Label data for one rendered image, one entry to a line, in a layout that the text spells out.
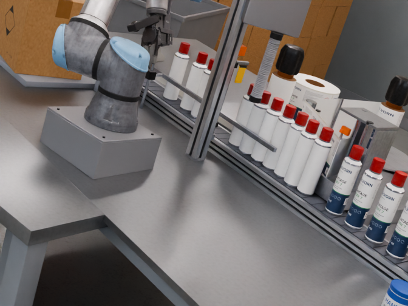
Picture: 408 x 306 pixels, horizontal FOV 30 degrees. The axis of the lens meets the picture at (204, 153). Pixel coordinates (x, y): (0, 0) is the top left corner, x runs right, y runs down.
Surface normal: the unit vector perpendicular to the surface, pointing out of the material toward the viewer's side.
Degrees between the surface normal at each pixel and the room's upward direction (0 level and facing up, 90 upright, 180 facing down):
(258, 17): 90
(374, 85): 90
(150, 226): 0
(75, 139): 90
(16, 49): 90
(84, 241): 0
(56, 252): 0
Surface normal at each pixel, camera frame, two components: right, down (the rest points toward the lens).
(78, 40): 0.00, -0.28
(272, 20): 0.07, 0.39
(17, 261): -0.63, 0.11
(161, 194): 0.29, -0.89
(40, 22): 0.48, 0.45
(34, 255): 0.72, 0.44
